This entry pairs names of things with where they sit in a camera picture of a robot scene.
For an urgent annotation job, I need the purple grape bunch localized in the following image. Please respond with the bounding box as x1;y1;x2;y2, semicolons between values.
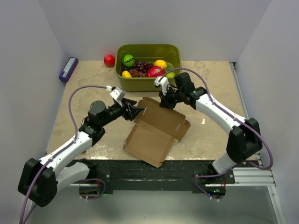
128;61;154;77

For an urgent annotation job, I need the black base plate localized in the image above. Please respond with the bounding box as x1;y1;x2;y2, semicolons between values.
79;159;249;199

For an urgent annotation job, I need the purple cable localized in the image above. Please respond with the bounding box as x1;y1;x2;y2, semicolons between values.
20;85;113;224
158;67;274;201

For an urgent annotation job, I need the green plastic bin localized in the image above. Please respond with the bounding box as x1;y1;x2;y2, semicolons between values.
114;43;182;92

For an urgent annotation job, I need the red dragon fruit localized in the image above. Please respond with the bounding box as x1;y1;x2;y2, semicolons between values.
147;66;166;77

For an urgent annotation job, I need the yellow lemon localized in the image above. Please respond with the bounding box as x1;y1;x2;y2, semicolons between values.
154;59;167;69

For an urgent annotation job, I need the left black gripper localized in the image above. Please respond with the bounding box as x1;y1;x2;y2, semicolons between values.
100;98;143;127

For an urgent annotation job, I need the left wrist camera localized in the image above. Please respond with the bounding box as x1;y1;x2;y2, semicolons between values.
109;87;126;101

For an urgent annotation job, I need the green lime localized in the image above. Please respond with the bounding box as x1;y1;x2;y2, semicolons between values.
166;72;176;78

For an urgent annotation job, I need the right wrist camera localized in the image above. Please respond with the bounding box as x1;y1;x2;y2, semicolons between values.
154;76;169;95

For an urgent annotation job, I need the red apple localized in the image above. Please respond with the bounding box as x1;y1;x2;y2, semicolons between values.
103;54;115;67

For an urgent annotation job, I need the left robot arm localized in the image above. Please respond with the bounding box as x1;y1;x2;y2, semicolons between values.
18;98;144;207

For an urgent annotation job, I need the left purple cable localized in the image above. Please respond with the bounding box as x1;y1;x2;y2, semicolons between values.
20;85;113;224

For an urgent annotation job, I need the purple flat box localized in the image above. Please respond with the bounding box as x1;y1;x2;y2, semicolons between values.
59;57;78;83

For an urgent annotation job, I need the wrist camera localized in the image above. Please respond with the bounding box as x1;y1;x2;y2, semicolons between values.
109;87;126;101
154;76;169;95

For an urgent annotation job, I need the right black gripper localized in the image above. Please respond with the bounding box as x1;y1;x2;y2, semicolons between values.
159;85;185;111

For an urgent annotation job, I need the small yellow fruit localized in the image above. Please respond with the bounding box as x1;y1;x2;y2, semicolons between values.
121;70;132;78

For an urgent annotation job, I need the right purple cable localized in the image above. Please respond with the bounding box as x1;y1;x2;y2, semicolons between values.
158;67;274;201

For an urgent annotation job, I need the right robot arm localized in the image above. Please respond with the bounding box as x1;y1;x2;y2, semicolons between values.
154;72;262;183

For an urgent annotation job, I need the green striped ball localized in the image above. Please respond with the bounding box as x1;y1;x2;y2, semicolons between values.
122;54;135;68

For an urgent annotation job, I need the brown cardboard box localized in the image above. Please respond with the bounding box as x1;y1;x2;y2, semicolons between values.
123;97;191;168

